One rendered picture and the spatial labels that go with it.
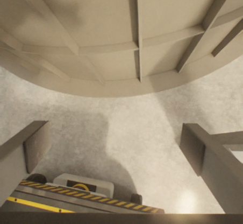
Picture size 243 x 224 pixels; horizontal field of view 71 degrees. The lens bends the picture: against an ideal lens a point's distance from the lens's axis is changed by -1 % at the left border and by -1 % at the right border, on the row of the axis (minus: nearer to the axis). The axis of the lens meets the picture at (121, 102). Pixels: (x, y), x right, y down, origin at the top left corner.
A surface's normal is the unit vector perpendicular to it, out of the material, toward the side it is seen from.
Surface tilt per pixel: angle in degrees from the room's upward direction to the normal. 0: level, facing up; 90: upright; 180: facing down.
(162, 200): 0
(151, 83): 0
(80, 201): 0
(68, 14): 90
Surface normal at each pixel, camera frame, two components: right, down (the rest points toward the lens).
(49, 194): -0.11, -0.14
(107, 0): 0.07, 0.99
